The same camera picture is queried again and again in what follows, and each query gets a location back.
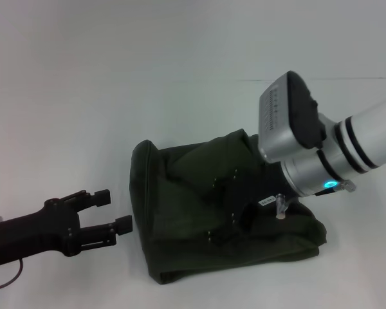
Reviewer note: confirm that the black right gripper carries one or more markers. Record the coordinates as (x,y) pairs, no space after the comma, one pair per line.
(267,193)

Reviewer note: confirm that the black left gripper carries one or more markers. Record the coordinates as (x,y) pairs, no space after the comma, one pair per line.
(35,231)

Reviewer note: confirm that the dark green FREE t-shirt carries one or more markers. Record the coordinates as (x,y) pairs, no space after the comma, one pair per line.
(180,231)

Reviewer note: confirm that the right gripper silver knob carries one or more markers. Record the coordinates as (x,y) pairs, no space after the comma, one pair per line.
(281,209)

